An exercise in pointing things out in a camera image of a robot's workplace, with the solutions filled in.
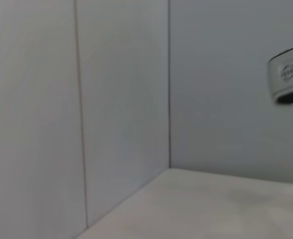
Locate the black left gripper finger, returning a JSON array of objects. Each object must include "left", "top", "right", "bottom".
[{"left": 266, "top": 41, "right": 293, "bottom": 105}]

